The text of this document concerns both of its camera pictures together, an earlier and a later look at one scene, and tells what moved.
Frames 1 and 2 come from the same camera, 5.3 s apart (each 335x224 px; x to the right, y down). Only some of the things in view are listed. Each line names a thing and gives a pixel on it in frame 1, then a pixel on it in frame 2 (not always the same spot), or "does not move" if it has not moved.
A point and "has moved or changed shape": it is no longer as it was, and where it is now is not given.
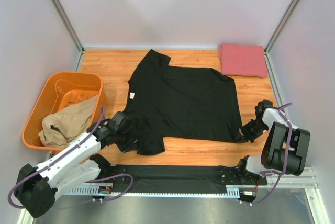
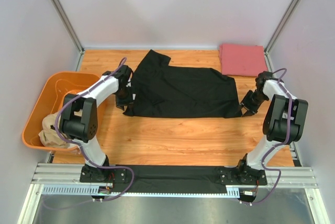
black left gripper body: [125, 141] → [124, 97]
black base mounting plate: [181, 179] does not move
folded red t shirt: [243, 60] does not move
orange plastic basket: [63, 88] does not move
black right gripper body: [252, 130] → [252, 100]
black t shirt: [185, 103] has moved or changed shape
